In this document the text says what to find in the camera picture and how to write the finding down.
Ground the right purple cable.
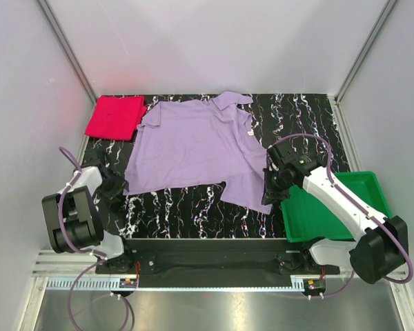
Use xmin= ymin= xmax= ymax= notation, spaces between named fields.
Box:
xmin=274 ymin=133 xmax=414 ymax=299

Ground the left connector board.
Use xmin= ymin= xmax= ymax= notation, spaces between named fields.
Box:
xmin=119 ymin=278 xmax=138 ymax=289

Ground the white slotted cable duct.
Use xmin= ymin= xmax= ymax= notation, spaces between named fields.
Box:
xmin=46 ymin=276 xmax=325 ymax=292

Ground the connector board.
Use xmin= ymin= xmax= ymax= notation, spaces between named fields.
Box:
xmin=119 ymin=278 xmax=138 ymax=289
xmin=306 ymin=279 xmax=326 ymax=290

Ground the lavender t shirt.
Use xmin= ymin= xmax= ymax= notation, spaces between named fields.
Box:
xmin=124 ymin=92 xmax=271 ymax=214

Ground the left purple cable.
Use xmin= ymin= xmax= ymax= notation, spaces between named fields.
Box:
xmin=57 ymin=146 xmax=135 ymax=330

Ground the black marbled table mat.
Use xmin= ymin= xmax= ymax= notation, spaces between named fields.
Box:
xmin=93 ymin=93 xmax=352 ymax=239

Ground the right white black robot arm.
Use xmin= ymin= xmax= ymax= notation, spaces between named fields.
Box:
xmin=262 ymin=137 xmax=414 ymax=284

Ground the folded pink t shirt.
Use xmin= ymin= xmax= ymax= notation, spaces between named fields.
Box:
xmin=85 ymin=96 xmax=146 ymax=141

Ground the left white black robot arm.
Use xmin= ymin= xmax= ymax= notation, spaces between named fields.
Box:
xmin=41 ymin=147 xmax=135 ymax=273

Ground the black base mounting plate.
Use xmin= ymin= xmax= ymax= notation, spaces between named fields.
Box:
xmin=97 ymin=239 xmax=339 ymax=284

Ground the green plastic tray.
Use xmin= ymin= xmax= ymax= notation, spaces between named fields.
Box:
xmin=281 ymin=171 xmax=391 ymax=243

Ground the right connector board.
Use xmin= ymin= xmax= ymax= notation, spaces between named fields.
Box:
xmin=306 ymin=279 xmax=326 ymax=290

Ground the purple cable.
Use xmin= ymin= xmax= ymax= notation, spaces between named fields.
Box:
xmin=274 ymin=133 xmax=414 ymax=299
xmin=57 ymin=146 xmax=135 ymax=330

